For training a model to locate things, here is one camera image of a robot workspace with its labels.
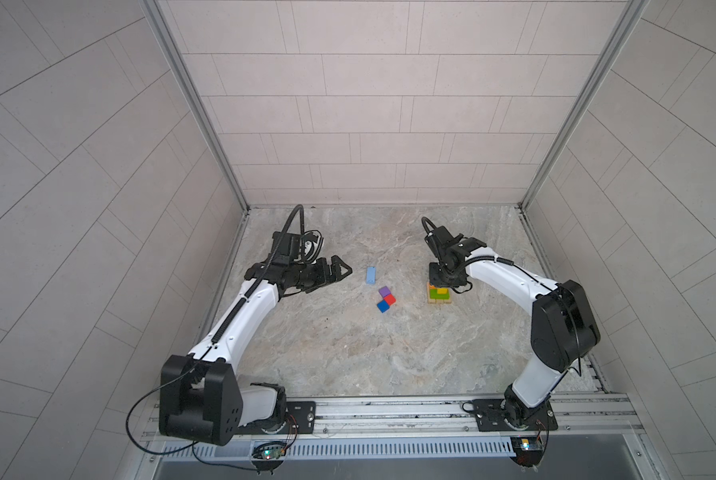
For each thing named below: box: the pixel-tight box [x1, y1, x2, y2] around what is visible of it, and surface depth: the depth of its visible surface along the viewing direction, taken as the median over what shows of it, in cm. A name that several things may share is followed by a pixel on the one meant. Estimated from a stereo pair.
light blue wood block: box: [366, 266, 376, 285], surface depth 98 cm
